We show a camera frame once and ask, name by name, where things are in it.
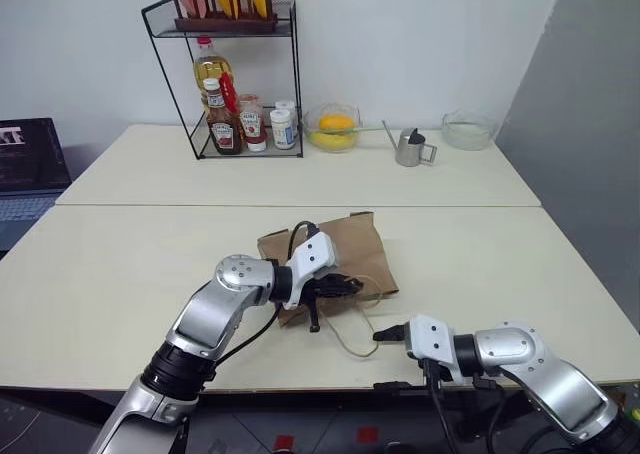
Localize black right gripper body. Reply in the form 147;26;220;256
401;323;454;384

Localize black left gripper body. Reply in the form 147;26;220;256
299;272;339;305

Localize brown paper bag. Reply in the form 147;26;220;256
256;211;400;360

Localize yellow lemon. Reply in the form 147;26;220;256
309;131;358;152

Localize small metal watering can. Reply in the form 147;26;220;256
381;119;439;168

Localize orange fruit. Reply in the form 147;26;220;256
318;115;356;137

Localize white spice jar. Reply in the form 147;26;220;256
269;108;297;151
274;99;298;141

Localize glass fruit bowl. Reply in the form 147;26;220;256
302;102;363;155

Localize red squeeze ketchup bottle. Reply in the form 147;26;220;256
237;93;268;154

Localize dark glass ketchup bottle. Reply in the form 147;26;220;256
202;78;244;156

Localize empty glass bowl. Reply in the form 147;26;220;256
441;107;498;152

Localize cooking oil bottle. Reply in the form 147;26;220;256
193;36;234;121

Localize brown utensil holder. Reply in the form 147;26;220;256
173;0;280;33

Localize dark laptop computer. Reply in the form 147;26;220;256
0;117;74;253

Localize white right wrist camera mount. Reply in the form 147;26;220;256
403;314;459;376

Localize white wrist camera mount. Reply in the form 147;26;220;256
281;231;342;311
403;314;459;376

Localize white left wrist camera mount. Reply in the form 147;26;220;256
281;231;342;311

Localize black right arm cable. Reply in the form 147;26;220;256
423;358;507;454

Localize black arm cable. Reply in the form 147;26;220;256
214;219;321;371
423;358;507;454

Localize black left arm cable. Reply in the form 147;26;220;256
214;219;321;371

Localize black wire shelf rack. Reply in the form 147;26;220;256
141;0;305;161

